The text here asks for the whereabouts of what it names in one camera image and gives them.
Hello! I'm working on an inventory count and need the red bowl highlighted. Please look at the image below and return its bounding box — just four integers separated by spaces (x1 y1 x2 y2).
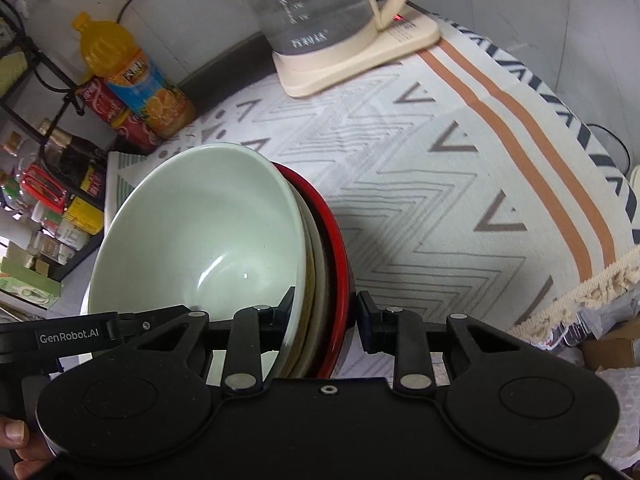
271 162 359 380

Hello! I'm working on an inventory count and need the green box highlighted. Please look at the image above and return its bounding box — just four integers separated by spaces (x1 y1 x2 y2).
0 255 64 311

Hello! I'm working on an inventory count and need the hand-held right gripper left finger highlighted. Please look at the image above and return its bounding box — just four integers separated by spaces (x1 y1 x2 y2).
135 286 297 395

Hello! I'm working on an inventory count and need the pale green bowl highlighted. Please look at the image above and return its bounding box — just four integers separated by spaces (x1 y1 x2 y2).
86 142 314 377

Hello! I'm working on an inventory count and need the black metal rack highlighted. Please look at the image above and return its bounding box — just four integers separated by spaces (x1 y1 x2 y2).
0 0 109 282

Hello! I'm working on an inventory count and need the dark sauce bottle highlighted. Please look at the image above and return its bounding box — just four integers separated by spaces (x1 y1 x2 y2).
37 117 109 197

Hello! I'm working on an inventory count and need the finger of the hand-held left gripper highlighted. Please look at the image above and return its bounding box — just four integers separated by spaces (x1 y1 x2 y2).
116 304 190 354

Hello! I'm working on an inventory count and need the person's left hand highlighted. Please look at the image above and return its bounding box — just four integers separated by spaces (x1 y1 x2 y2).
0 415 57 480

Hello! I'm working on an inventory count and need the cardboard box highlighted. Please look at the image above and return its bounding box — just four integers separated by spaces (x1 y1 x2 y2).
579 337 640 372

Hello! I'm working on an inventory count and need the red packet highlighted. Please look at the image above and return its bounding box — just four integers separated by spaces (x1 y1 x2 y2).
20 162 69 214

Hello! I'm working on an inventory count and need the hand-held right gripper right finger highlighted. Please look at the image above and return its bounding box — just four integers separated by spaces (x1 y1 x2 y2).
357 291 521 396

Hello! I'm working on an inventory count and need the striped placemat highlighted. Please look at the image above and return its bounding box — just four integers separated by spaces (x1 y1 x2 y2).
104 148 168 223

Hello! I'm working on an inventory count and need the glass kettle with cream handle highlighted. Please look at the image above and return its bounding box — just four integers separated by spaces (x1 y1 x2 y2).
220 0 415 59

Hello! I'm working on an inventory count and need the cream bowl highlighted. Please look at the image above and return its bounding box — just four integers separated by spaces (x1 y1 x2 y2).
287 185 332 378

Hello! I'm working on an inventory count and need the yellow box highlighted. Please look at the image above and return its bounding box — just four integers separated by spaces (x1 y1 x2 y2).
62 195 106 237

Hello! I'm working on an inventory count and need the patterned tablecloth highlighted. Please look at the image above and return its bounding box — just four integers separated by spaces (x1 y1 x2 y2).
104 9 640 352

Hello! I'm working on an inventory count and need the cream kettle base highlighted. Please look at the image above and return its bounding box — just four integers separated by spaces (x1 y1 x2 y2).
272 2 442 99

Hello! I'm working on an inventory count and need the orange juice bottle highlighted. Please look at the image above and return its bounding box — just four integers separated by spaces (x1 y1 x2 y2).
70 12 197 140

